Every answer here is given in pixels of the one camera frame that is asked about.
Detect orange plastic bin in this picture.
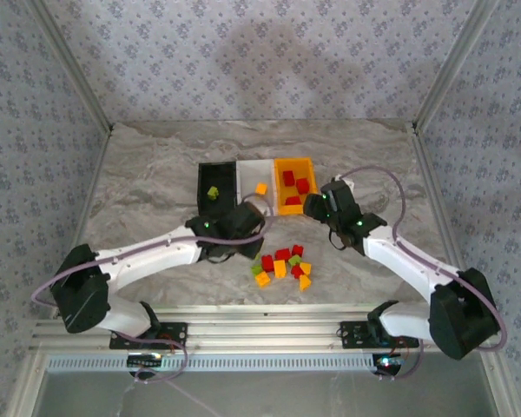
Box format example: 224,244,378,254
273,156,320,216

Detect black plastic bin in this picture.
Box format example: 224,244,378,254
196,161,240,218

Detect white plastic bin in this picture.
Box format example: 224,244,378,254
235,158,280,217

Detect small controller board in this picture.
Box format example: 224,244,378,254
372,353,408,377
127,353,165,370

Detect grey metal lower panel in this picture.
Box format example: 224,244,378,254
30,371,500,417

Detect right black wrist camera box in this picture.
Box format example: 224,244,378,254
320,180,359,218

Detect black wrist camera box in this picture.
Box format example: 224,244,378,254
219,202,266,242
320,180,359,218

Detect left black wrist camera box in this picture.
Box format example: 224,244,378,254
219,202,266,242

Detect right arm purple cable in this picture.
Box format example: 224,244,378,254
329,166,508,382

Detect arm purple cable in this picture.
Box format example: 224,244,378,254
30,195,275,384
329,166,508,382

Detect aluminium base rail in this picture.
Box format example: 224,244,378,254
29,303,503,354

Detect aluminium side rail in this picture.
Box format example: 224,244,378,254
49,123,116,321
407,121,477,314

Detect slotted grey cable duct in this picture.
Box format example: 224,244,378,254
45,352,377,374

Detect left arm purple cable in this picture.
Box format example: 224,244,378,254
30,195,275,384

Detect aluminium frame post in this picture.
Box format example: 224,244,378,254
412,0,503,131
23,0,114,134

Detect aluminium frame leg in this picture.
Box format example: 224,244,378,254
477,350,521,417
6,351,49,417

